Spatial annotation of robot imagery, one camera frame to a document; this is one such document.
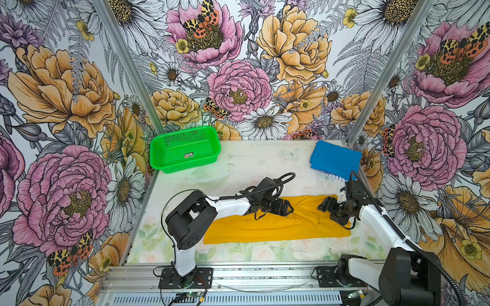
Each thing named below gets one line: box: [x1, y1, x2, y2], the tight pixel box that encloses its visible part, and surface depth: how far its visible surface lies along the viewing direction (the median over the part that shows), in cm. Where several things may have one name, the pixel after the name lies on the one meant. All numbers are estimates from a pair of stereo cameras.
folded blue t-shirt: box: [309, 139, 363, 183], surface depth 114 cm
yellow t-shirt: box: [203, 195, 353, 245], surface depth 89 cm
